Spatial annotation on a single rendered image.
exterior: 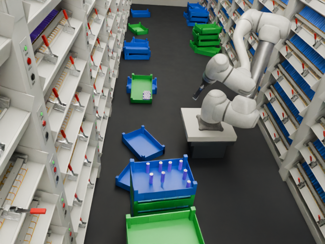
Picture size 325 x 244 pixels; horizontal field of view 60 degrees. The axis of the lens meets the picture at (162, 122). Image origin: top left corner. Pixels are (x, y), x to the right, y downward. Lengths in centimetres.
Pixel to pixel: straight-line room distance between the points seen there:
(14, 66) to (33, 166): 31
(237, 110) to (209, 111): 19
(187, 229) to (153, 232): 15
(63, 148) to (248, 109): 121
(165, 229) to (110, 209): 63
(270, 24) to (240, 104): 53
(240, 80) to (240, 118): 43
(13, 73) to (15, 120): 11
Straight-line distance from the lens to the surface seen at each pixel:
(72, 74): 132
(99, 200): 189
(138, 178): 145
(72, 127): 133
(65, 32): 124
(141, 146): 220
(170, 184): 144
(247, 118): 192
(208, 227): 181
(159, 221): 131
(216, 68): 153
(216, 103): 193
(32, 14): 85
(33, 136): 85
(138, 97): 273
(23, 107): 79
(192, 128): 204
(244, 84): 157
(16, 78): 75
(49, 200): 105
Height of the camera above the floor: 150
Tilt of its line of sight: 38 degrees down
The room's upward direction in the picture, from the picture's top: 5 degrees clockwise
